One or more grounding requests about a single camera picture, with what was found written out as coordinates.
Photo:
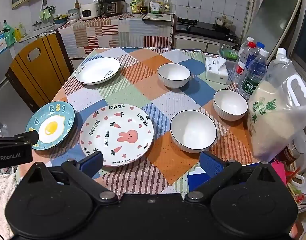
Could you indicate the grey metal panel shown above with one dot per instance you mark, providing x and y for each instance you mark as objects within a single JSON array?
[{"x": 273, "y": 22}]

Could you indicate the beige wall pipe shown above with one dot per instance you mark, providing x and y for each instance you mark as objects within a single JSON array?
[{"x": 253, "y": 5}]

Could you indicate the white ribbed bowl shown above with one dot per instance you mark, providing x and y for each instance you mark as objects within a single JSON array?
[
  {"x": 174, "y": 73},
  {"x": 230, "y": 103},
  {"x": 193, "y": 130}
]

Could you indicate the dark label oil bottle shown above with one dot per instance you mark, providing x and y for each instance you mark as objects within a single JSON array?
[{"x": 143, "y": 7}]

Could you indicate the grey refrigerator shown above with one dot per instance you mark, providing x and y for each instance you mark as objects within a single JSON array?
[{"x": 0, "y": 65}]

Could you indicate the green plastic bag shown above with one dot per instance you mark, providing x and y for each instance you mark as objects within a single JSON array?
[{"x": 8, "y": 33}]

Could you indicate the stack of kitchen bowls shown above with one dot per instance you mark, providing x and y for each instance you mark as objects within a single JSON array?
[{"x": 73, "y": 13}]

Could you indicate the green label oil bottle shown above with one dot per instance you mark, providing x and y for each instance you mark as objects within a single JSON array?
[{"x": 153, "y": 6}]

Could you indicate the sink faucet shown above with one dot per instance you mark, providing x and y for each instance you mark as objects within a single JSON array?
[{"x": 37, "y": 25}]

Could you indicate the green label water bottle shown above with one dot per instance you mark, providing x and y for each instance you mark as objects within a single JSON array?
[{"x": 250, "y": 85}]

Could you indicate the clear oil bottle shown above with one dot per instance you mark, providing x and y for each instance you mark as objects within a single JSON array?
[{"x": 159, "y": 3}]

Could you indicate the white rice cooker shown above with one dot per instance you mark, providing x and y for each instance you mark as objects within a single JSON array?
[{"x": 89, "y": 11}]

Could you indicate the white tissue pack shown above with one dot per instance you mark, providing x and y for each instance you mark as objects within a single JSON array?
[{"x": 215, "y": 75}]

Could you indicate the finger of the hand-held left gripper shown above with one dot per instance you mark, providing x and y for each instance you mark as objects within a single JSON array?
[{"x": 26, "y": 138}]

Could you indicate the black gas stove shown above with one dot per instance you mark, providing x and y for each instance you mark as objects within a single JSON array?
[{"x": 205, "y": 28}]

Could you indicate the black pressure cooker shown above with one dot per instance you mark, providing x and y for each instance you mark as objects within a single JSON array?
[{"x": 112, "y": 6}]

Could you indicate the blue box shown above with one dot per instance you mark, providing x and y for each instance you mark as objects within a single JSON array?
[{"x": 195, "y": 180}]

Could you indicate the cooking pot with lid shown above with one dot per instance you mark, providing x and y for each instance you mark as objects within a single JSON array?
[{"x": 224, "y": 22}]

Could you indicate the blue basin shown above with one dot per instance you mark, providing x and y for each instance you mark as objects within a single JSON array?
[{"x": 60, "y": 20}]

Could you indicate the striped patchwork counter cloth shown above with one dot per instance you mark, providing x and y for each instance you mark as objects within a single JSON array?
[{"x": 105, "y": 32}]

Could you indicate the white cap water bottle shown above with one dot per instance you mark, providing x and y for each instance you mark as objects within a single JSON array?
[{"x": 245, "y": 47}]

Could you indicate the wooden chair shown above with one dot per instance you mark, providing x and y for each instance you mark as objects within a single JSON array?
[{"x": 40, "y": 72}]

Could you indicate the blue fried egg plate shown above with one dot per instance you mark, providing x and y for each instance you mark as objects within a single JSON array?
[{"x": 52, "y": 127}]

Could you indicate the white black-rimmed plate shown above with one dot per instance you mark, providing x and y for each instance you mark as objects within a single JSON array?
[{"x": 97, "y": 70}]

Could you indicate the blue label water bottle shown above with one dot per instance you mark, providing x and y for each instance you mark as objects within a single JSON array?
[{"x": 254, "y": 55}]

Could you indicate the yellow food packet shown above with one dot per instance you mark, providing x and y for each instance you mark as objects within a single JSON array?
[{"x": 135, "y": 6}]

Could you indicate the yellow oil bottle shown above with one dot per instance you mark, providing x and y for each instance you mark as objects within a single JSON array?
[{"x": 167, "y": 7}]

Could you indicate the pink plastic tag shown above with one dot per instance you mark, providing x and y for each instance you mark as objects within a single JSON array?
[{"x": 278, "y": 171}]

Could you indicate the red label water bottle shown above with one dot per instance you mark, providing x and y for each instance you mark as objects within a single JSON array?
[{"x": 240, "y": 70}]

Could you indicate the green plastic basket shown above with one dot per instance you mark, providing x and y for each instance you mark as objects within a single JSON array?
[{"x": 229, "y": 53}]

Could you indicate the yellow detergent bottle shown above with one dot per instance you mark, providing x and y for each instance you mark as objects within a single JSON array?
[{"x": 19, "y": 33}]

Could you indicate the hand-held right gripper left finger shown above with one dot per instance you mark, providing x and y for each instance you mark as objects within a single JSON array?
[{"x": 92, "y": 163}]

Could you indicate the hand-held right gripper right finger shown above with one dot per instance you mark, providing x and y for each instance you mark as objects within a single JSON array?
[{"x": 210, "y": 163}]

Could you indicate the brown jar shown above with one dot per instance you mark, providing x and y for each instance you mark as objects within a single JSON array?
[{"x": 292, "y": 152}]

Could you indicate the cutting board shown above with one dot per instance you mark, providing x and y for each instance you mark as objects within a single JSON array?
[{"x": 158, "y": 17}]

